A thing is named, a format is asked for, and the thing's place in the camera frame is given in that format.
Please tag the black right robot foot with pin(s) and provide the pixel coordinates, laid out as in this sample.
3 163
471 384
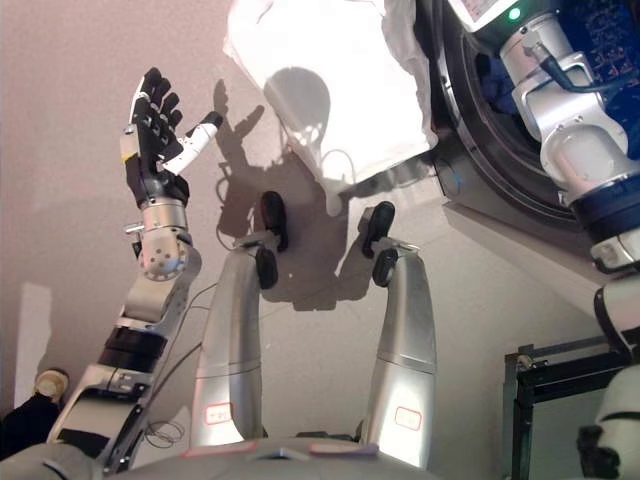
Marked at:
377 230

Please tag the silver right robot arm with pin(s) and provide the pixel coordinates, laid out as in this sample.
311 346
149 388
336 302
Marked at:
580 150

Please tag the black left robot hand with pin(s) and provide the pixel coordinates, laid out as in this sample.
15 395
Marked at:
152 145

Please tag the silver robot leg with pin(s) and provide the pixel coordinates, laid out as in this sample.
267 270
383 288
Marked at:
232 340
405 340

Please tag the black metal frame cart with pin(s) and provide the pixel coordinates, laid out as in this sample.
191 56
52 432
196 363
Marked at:
550 380

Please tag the silver left robot leg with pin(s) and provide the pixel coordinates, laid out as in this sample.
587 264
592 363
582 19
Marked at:
232 340

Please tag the black left robot foot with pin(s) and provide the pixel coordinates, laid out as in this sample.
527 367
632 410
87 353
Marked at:
274 220

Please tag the grey robot torso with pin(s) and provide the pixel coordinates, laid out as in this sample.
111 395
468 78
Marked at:
225 462

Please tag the dark grey washing machine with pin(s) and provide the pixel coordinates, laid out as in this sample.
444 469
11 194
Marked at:
470 150

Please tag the silver right robot leg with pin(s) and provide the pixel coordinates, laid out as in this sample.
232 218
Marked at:
405 340

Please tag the person's dark trouser leg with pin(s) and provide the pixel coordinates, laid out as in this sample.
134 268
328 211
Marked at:
27 420

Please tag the black robot foot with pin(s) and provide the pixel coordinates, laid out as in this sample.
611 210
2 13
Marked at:
274 220
377 230

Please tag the person's beige shoe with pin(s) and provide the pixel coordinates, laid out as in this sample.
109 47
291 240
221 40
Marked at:
50 384

